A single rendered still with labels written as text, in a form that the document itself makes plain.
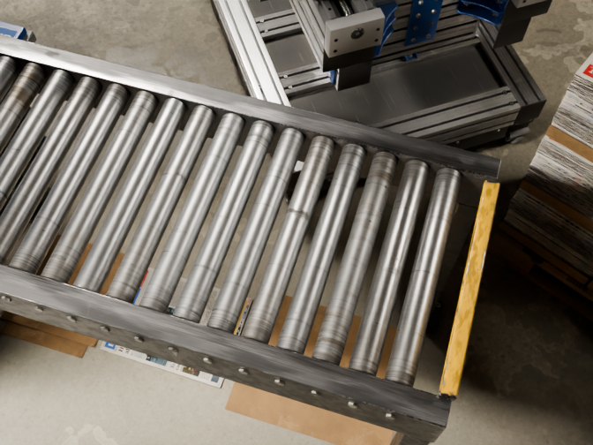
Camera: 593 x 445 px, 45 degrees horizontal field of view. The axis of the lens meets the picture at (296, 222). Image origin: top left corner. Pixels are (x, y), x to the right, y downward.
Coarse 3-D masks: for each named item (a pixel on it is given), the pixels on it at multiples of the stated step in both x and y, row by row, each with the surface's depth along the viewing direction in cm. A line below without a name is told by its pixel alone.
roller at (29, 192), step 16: (80, 80) 150; (96, 80) 151; (80, 96) 148; (96, 96) 151; (64, 112) 146; (80, 112) 147; (64, 128) 144; (80, 128) 148; (48, 144) 142; (64, 144) 144; (48, 160) 141; (32, 176) 139; (48, 176) 140; (16, 192) 137; (32, 192) 137; (16, 208) 135; (32, 208) 137; (0, 224) 133; (16, 224) 134; (0, 240) 132; (16, 240) 135; (0, 256) 131
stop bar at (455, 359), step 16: (496, 192) 134; (480, 208) 133; (480, 224) 131; (480, 240) 130; (480, 256) 128; (464, 272) 128; (480, 272) 127; (464, 288) 125; (464, 304) 124; (464, 320) 122; (464, 336) 121; (448, 352) 120; (464, 352) 119; (448, 368) 118; (448, 384) 117
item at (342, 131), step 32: (64, 64) 152; (96, 64) 152; (160, 96) 149; (192, 96) 148; (224, 96) 148; (320, 128) 144; (352, 128) 144; (448, 160) 140; (480, 160) 140; (480, 192) 144
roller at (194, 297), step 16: (256, 128) 144; (272, 128) 145; (256, 144) 142; (240, 160) 141; (256, 160) 141; (240, 176) 139; (256, 176) 141; (224, 192) 138; (240, 192) 137; (224, 208) 135; (240, 208) 136; (224, 224) 134; (208, 240) 132; (224, 240) 132; (208, 256) 130; (224, 256) 132; (192, 272) 129; (208, 272) 129; (192, 288) 127; (208, 288) 128; (192, 304) 126; (192, 320) 125
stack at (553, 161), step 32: (576, 96) 152; (576, 128) 159; (544, 160) 173; (576, 160) 166; (576, 192) 174; (512, 224) 202; (544, 224) 192; (576, 224) 183; (512, 256) 213; (576, 256) 192; (544, 288) 213; (576, 288) 202
